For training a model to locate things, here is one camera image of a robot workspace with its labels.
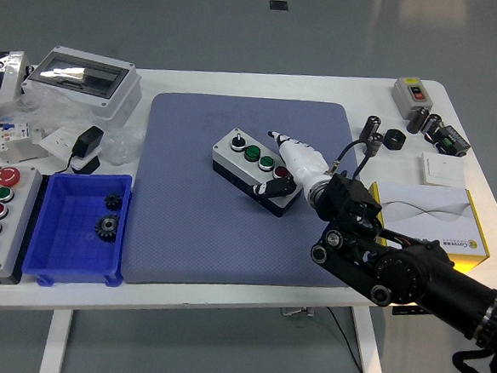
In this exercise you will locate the white yellow cardboard box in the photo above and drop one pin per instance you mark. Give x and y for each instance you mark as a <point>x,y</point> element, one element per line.
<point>434,208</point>

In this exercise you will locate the black floor plate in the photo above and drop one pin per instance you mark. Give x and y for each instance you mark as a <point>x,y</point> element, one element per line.
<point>278,5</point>

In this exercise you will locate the grey two-button switch box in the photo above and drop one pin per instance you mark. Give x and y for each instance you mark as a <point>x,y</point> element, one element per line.
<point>404,99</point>

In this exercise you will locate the white power socket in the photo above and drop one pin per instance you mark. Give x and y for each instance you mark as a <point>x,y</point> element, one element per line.
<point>57,141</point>

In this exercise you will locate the black hex nut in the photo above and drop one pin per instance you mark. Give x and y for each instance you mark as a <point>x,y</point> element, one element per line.
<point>394,140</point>

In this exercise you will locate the black power adapter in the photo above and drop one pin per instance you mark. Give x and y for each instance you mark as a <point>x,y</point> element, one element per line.
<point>87,141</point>

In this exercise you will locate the small black gear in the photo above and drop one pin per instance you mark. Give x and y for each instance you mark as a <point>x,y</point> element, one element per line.
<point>113,202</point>

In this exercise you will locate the black table control panel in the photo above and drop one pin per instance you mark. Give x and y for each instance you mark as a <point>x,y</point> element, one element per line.
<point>404,310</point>

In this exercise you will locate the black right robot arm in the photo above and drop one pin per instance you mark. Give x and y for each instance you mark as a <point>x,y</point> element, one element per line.
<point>400,269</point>

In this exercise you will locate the blue plastic bin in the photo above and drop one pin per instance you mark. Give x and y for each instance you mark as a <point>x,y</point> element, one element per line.
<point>69,242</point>

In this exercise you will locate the grey bracket under table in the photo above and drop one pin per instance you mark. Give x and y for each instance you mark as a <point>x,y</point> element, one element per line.
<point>297,312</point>

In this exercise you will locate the grey four-button control box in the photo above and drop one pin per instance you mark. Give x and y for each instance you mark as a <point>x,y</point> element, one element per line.
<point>233,162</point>

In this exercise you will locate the black module green terminal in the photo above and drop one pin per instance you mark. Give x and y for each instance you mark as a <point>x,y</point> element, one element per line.
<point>450,141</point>

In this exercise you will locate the white wall switch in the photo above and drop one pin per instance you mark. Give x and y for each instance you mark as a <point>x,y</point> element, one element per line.
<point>443,170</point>

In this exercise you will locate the blue-grey mat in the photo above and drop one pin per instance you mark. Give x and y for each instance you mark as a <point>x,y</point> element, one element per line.
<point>187,212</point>

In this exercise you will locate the grey five-button control box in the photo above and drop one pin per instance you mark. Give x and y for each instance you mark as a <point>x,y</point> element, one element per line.
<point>15,221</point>

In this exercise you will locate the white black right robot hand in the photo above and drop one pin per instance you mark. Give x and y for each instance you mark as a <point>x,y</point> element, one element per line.
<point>301,164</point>

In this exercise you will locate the white circuit breaker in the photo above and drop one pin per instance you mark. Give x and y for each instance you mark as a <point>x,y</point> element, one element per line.
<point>17,144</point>

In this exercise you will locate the black cylindrical capacitor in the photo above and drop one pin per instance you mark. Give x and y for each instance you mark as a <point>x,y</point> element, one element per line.
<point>370,127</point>
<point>432,124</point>
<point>417,120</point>
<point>376,141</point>

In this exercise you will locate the large black gear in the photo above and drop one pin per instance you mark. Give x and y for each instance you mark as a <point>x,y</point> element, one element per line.
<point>107,227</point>

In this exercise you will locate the white table leg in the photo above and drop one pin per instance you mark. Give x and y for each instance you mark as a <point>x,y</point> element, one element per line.
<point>55,343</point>
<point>369,348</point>

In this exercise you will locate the grey distribution box clear lid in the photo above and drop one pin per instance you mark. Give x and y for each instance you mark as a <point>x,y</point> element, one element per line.
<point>123,92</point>

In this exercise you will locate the black silver packaged device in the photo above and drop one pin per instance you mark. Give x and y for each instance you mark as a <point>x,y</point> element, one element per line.
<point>9,76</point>

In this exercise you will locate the clear plastic bag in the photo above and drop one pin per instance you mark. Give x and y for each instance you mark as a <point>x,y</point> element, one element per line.
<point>66,114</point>

